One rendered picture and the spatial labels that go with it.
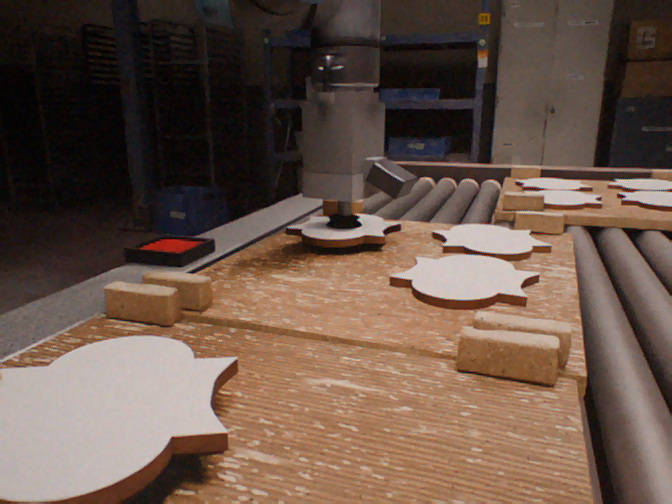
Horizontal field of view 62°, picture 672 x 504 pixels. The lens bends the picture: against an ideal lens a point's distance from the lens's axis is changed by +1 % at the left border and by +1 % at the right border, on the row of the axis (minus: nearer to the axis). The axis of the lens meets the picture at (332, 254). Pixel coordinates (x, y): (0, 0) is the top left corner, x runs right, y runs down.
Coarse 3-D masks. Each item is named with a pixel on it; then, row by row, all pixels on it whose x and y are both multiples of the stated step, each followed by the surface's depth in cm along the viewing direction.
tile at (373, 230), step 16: (304, 224) 66; (320, 224) 66; (368, 224) 66; (384, 224) 66; (400, 224) 67; (304, 240) 62; (320, 240) 60; (336, 240) 60; (352, 240) 60; (368, 240) 62; (384, 240) 61
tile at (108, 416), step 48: (144, 336) 33; (48, 384) 27; (96, 384) 27; (144, 384) 27; (192, 384) 27; (0, 432) 23; (48, 432) 23; (96, 432) 23; (144, 432) 23; (192, 432) 23; (0, 480) 20; (48, 480) 20; (96, 480) 20; (144, 480) 21
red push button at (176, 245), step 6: (162, 240) 70; (168, 240) 70; (174, 240) 70; (144, 246) 67; (150, 246) 67; (156, 246) 67; (162, 246) 67; (168, 246) 67; (174, 246) 67; (180, 246) 67; (186, 246) 67
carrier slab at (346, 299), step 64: (256, 256) 61; (320, 256) 61; (384, 256) 61; (448, 256) 61; (192, 320) 45; (256, 320) 43; (320, 320) 43; (384, 320) 43; (448, 320) 43; (576, 320) 43
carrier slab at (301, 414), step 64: (128, 320) 43; (256, 384) 33; (320, 384) 33; (384, 384) 33; (448, 384) 33; (512, 384) 33; (576, 384) 33; (256, 448) 27; (320, 448) 27; (384, 448) 27; (448, 448) 27; (512, 448) 27; (576, 448) 27
